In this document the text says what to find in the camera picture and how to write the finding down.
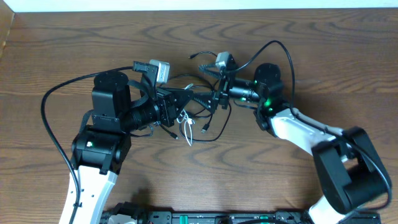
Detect black USB cable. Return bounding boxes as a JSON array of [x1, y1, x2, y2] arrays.
[[158, 50, 233, 143]]

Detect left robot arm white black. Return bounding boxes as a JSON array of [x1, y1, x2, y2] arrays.
[[60, 71, 193, 223]]

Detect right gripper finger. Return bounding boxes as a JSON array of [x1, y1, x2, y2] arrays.
[[193, 92, 218, 114], [198, 63, 222, 80]]

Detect white USB cable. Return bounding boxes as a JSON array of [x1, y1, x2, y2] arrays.
[[176, 83, 196, 147]]

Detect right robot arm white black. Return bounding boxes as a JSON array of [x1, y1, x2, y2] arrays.
[[199, 63, 392, 223]]

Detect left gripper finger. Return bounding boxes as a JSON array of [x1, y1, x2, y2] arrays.
[[172, 101, 188, 120], [169, 88, 194, 106]]

